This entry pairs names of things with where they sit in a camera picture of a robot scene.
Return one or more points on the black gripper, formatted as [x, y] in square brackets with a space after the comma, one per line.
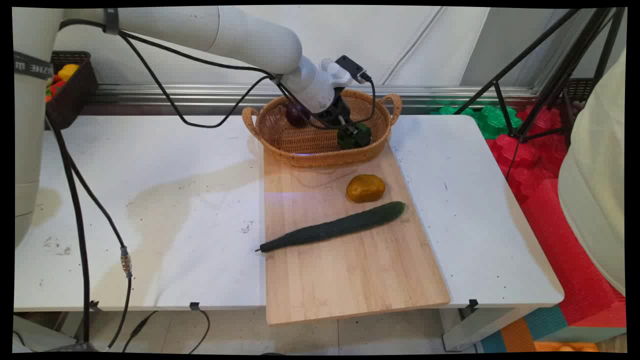
[335, 111]

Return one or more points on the green bell pepper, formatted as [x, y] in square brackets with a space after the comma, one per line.
[364, 136]

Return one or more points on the long dark green cucumber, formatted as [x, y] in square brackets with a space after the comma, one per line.
[335, 227]

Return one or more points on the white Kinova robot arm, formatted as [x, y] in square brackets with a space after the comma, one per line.
[250, 37]

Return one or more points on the dark purple onion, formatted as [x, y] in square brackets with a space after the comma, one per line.
[297, 115]

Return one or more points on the yellow brown potato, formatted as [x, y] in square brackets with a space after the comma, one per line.
[365, 188]

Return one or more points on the wooden cutting board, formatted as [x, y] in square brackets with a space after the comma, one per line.
[345, 260]

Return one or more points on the green foam mat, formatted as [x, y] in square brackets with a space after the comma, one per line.
[492, 120]

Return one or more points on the black tripod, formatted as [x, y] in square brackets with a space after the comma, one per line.
[545, 70]

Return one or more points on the dark woven basket behind tripod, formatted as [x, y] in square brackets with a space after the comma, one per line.
[580, 90]

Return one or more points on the red foam mat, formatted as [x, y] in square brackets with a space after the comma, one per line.
[560, 235]

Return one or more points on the white table leg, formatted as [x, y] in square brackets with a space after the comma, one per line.
[475, 330]

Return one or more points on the cream fabric bulk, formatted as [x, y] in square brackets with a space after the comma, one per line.
[595, 180]

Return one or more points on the teal and orange mat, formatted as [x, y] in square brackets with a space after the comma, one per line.
[530, 332]

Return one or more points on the dark brown woven bin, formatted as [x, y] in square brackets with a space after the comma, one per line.
[75, 95]

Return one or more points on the yellow toy pepper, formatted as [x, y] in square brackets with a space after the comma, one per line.
[68, 71]

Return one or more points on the red toy vegetable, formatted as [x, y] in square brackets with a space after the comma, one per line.
[56, 88]

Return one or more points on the grey metal stand base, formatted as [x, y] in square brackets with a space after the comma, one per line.
[40, 335]

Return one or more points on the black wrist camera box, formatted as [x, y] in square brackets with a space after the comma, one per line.
[353, 67]

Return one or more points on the aluminium wall rail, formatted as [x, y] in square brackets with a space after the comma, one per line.
[200, 95]

